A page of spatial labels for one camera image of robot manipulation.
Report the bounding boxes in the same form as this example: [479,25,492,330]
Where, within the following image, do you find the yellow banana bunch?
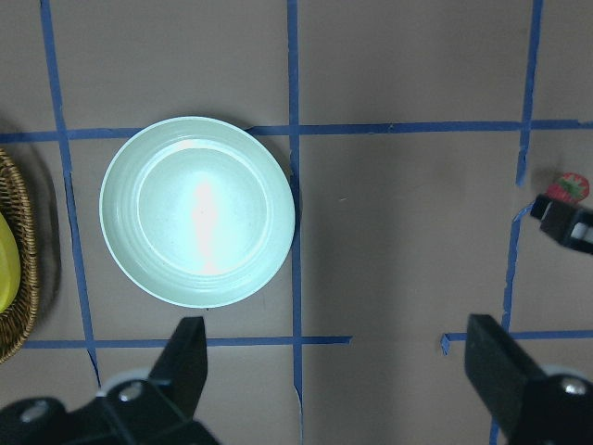
[1,215,20,312]

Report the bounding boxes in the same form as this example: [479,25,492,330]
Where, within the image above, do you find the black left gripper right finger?
[464,314,547,436]

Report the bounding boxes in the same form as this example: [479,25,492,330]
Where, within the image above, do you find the light green plate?
[99,117,296,309]

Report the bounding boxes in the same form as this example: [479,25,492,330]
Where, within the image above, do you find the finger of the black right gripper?
[530,195,592,254]

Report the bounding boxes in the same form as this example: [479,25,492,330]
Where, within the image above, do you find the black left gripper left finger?
[148,316,208,417]

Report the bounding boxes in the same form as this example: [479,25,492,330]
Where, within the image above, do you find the red strawberry green top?
[545,172,590,204]

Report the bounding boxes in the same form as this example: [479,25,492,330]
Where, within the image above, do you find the brown wicker basket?
[1,150,41,362]

